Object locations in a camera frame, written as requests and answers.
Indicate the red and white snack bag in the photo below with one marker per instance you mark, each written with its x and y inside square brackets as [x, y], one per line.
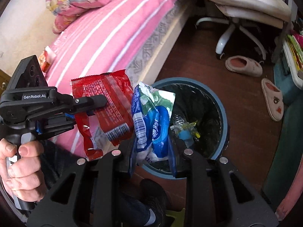
[46, 59]

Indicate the red snack wrapper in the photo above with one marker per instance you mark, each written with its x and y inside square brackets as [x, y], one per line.
[111, 124]

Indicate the pink slipper near chair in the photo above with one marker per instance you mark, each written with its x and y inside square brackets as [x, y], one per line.
[243, 65]

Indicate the blue trash bin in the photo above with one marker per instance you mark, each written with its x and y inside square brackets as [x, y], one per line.
[197, 104]

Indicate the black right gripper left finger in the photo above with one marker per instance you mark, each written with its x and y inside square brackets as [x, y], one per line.
[88, 194]

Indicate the blue white tissue wrapper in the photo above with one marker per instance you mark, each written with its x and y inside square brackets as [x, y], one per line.
[151, 109]

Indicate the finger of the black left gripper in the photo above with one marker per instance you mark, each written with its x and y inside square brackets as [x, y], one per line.
[89, 103]

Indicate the person's left hand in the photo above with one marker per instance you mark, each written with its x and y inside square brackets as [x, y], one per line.
[21, 172]

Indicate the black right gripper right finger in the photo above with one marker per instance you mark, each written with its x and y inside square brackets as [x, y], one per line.
[217, 194]

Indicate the pink striped bed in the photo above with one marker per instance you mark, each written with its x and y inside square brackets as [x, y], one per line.
[125, 35]

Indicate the white office chair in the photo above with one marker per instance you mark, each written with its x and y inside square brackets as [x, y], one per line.
[275, 13]

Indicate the pink slipper with face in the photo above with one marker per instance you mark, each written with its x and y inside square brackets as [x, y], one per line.
[274, 99]

